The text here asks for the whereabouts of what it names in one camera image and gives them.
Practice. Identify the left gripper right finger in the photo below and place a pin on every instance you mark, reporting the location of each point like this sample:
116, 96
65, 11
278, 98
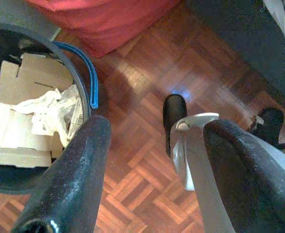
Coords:
254, 184

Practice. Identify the flattened cardboard box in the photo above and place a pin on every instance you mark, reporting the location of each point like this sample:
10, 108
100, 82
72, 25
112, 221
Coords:
35, 72

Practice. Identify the blue bent rubber strip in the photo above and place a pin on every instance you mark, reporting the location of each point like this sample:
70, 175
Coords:
93, 89

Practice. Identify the silver robot right leg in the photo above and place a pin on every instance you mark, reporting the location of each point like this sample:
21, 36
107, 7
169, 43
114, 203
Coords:
283, 155

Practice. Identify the red bean bag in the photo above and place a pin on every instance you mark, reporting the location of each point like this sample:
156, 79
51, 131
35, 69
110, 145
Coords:
103, 24

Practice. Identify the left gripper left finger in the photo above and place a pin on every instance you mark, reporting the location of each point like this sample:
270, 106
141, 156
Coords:
69, 184

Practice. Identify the crumpled white paper scraps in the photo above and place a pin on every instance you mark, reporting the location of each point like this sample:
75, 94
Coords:
47, 109

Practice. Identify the black robot left foot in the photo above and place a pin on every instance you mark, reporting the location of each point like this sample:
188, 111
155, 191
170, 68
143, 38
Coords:
175, 111

